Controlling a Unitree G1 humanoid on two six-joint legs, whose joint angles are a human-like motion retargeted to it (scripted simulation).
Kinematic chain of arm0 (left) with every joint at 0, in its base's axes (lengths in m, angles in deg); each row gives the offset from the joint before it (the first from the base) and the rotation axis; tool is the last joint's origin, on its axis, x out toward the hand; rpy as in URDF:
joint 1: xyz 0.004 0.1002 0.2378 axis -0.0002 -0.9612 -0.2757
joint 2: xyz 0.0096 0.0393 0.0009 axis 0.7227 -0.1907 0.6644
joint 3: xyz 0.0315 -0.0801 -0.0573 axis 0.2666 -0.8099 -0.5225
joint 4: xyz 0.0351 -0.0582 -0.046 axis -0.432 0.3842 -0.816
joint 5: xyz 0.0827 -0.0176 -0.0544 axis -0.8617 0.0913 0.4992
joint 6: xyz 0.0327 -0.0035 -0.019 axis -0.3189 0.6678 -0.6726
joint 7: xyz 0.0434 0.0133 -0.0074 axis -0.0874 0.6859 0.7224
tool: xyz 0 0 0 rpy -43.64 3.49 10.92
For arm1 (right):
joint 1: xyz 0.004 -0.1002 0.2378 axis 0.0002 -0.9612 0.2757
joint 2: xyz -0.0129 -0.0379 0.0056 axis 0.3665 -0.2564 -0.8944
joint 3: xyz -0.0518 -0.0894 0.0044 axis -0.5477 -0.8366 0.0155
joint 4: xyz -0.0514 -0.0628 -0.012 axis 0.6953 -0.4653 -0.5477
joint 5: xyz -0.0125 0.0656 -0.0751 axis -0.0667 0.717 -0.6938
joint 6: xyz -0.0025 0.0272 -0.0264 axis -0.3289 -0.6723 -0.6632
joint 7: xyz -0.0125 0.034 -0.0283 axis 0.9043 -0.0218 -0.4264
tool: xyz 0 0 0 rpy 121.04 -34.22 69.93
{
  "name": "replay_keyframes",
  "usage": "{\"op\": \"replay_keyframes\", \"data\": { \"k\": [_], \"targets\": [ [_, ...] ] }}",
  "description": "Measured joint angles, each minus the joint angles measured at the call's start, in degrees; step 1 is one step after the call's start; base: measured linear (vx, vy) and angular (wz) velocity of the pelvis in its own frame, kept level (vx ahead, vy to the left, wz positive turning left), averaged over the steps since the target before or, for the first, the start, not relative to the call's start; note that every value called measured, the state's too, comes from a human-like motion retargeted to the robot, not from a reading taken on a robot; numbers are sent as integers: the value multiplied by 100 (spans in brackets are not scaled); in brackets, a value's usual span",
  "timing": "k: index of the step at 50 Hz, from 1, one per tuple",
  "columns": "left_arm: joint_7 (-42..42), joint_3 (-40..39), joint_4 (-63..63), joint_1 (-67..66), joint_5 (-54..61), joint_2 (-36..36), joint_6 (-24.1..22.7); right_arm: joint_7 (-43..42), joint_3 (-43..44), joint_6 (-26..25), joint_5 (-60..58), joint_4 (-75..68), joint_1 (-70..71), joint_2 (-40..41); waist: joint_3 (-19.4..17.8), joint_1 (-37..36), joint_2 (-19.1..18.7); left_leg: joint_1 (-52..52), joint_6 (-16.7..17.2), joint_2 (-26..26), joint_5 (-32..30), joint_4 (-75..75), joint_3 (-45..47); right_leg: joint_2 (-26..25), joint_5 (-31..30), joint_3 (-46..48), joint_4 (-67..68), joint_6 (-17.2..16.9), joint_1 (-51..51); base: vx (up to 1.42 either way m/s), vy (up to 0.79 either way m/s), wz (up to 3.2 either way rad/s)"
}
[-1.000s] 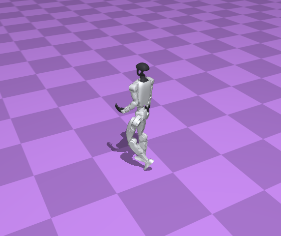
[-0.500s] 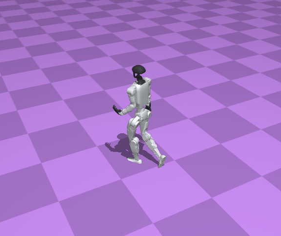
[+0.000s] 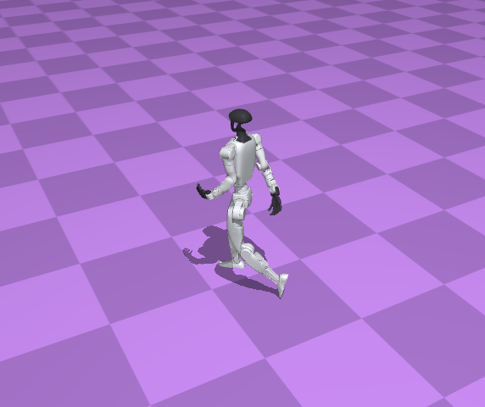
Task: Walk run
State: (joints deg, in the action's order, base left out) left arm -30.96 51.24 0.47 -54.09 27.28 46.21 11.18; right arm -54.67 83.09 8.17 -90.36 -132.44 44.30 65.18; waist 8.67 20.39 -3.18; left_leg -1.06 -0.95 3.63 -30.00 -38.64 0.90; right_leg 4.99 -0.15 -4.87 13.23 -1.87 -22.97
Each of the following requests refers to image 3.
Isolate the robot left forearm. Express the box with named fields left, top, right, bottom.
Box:
left=205, top=178, right=233, bottom=200

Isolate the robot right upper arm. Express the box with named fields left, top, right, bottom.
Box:
left=250, top=133, right=268, bottom=171

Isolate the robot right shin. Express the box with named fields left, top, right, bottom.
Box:
left=228, top=234, right=239, bottom=265

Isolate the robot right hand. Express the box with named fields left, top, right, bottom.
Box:
left=268, top=187, right=282, bottom=215

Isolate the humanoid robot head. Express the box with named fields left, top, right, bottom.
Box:
left=229, top=109, right=252, bottom=143

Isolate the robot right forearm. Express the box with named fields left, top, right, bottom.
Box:
left=262, top=162, right=280, bottom=194

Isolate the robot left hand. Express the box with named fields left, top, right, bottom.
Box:
left=197, top=183, right=211, bottom=199

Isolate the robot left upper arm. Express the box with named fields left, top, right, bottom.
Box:
left=220, top=144, right=237, bottom=185

